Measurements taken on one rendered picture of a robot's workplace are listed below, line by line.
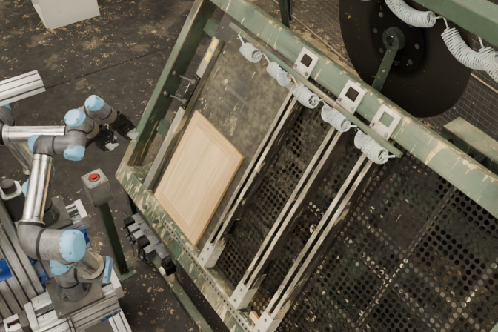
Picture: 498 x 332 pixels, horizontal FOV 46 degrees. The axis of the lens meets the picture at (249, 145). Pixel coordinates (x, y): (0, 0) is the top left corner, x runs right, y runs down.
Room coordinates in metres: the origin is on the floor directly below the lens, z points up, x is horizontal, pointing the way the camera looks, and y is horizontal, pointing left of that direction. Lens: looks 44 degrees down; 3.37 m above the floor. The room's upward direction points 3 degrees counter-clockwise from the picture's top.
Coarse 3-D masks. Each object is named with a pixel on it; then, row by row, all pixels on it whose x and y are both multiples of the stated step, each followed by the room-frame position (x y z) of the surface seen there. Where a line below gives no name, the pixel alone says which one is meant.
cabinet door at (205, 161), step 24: (192, 120) 2.37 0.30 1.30; (192, 144) 2.28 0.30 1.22; (216, 144) 2.18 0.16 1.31; (168, 168) 2.27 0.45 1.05; (192, 168) 2.18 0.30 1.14; (216, 168) 2.08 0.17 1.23; (168, 192) 2.17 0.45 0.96; (192, 192) 2.08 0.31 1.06; (216, 192) 1.99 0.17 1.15; (192, 216) 1.98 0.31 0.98; (192, 240) 1.88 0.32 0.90
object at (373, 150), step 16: (240, 32) 2.22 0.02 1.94; (240, 48) 2.23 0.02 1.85; (272, 64) 2.05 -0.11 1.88; (304, 80) 1.86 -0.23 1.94; (304, 96) 1.86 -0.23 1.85; (320, 96) 1.76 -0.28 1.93; (336, 112) 1.73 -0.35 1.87; (336, 128) 1.68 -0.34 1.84; (368, 128) 1.55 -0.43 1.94; (368, 144) 1.56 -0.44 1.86; (384, 144) 1.48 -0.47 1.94; (384, 160) 1.51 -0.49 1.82
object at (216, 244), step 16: (304, 48) 2.12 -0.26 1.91; (288, 64) 1.98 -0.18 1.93; (304, 64) 2.07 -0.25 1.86; (288, 80) 2.00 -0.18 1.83; (288, 96) 2.04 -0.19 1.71; (288, 112) 1.99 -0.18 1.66; (272, 128) 1.98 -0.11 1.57; (288, 128) 1.98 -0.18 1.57; (272, 144) 1.93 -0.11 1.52; (256, 160) 1.93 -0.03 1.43; (272, 160) 1.93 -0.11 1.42; (256, 176) 1.88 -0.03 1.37; (240, 192) 1.88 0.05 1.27; (240, 208) 1.83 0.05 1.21; (224, 224) 1.79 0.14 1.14; (208, 240) 1.78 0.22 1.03; (224, 240) 1.77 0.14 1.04; (208, 256) 1.72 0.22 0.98
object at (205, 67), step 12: (216, 48) 2.54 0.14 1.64; (204, 60) 2.54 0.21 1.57; (204, 72) 2.50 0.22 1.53; (192, 96) 2.45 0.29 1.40; (180, 108) 2.45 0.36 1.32; (180, 120) 2.40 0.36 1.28; (168, 132) 2.40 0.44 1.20; (180, 132) 2.39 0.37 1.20; (168, 144) 2.35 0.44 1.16; (156, 156) 2.35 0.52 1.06; (168, 156) 2.34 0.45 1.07; (156, 168) 2.30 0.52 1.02; (156, 180) 2.29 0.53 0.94
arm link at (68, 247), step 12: (36, 240) 1.35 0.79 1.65; (48, 240) 1.35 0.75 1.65; (60, 240) 1.34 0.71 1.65; (72, 240) 1.34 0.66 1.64; (84, 240) 1.40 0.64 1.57; (36, 252) 1.32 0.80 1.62; (48, 252) 1.31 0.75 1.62; (60, 252) 1.31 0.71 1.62; (72, 252) 1.31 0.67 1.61; (84, 252) 1.36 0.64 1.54; (72, 264) 1.37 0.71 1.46; (84, 264) 1.40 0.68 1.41; (96, 264) 1.47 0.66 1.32; (108, 264) 1.51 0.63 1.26; (84, 276) 1.45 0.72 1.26; (96, 276) 1.45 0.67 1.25; (108, 276) 1.48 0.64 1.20
